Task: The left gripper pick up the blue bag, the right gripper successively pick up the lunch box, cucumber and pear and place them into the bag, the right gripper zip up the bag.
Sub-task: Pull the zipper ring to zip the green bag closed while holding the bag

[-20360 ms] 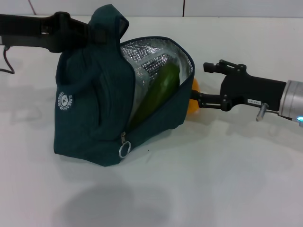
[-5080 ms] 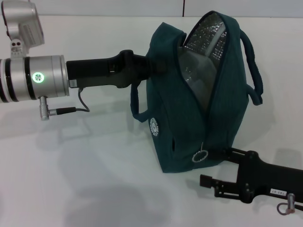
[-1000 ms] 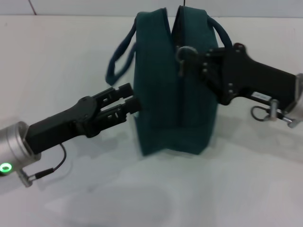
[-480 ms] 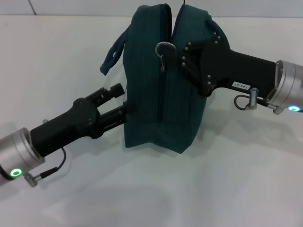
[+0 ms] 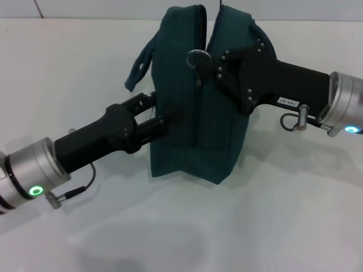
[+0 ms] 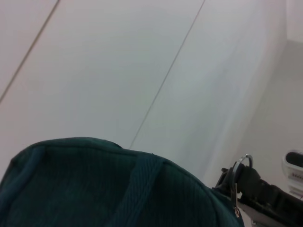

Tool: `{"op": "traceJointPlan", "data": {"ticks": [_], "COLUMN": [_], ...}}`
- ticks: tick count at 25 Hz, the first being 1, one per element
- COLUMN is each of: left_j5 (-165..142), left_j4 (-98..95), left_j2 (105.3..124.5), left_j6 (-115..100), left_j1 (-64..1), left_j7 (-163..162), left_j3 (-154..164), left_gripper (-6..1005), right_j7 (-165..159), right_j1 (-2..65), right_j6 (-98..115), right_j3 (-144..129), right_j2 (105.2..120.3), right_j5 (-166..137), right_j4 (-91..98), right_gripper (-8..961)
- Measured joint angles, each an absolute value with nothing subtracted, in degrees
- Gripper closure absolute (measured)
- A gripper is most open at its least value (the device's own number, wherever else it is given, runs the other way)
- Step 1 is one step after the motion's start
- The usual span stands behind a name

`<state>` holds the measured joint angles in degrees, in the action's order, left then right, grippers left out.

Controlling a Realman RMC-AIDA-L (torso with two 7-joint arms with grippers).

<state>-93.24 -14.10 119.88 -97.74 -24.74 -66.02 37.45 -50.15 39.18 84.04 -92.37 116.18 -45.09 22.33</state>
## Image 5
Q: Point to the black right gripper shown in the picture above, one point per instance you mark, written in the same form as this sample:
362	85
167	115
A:
283	82

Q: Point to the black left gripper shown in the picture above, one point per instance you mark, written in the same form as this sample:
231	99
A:
99	136

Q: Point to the dark teal insulated lunch bag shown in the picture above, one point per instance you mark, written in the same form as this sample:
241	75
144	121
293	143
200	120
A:
181	113

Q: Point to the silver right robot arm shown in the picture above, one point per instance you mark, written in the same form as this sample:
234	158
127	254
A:
346	102

